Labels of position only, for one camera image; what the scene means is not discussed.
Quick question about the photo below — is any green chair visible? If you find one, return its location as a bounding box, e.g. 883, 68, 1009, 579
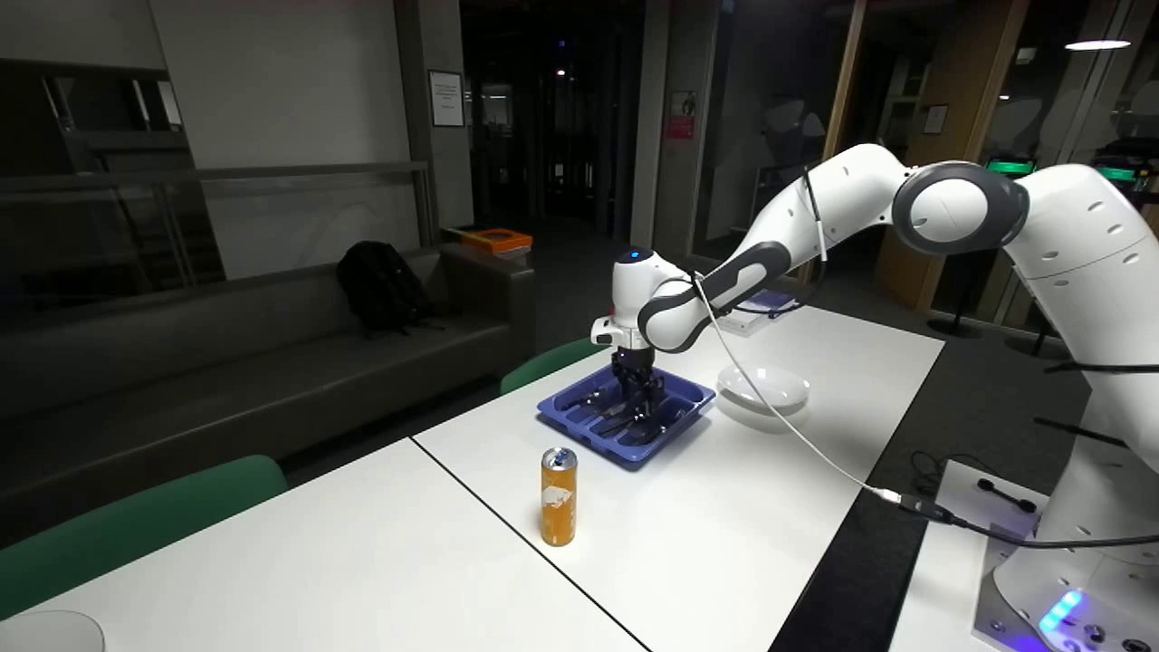
0, 453, 290, 625
496, 332, 608, 398

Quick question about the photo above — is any blue plastic cutlery tray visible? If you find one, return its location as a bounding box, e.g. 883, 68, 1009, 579
531, 363, 717, 476

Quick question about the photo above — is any black backpack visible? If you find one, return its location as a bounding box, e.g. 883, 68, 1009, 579
334, 241, 439, 342

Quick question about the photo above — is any ceiling light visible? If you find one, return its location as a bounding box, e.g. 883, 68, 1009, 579
1060, 32, 1138, 54

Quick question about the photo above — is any white round bowl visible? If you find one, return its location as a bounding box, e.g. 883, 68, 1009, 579
0, 608, 107, 652

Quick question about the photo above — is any framed wall notice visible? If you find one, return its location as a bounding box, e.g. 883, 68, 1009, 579
427, 68, 466, 130

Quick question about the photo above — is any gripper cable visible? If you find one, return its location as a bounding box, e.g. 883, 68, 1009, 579
691, 271, 1159, 553

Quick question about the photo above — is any red wall sign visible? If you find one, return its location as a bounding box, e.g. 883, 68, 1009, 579
662, 86, 700, 140

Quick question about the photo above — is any glass metal balustrade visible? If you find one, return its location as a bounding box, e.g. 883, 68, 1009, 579
0, 161, 433, 301

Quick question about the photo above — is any orange drink can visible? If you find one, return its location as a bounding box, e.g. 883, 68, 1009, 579
535, 446, 578, 550

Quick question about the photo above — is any grey sofa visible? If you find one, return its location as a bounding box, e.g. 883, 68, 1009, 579
0, 246, 541, 541

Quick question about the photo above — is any blue book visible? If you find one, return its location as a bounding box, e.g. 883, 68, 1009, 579
734, 285, 806, 322

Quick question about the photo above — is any black dumbbell shaped handle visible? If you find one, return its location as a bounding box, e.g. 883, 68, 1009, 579
973, 477, 1039, 515

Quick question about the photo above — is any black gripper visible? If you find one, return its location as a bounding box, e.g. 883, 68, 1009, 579
608, 345, 662, 415

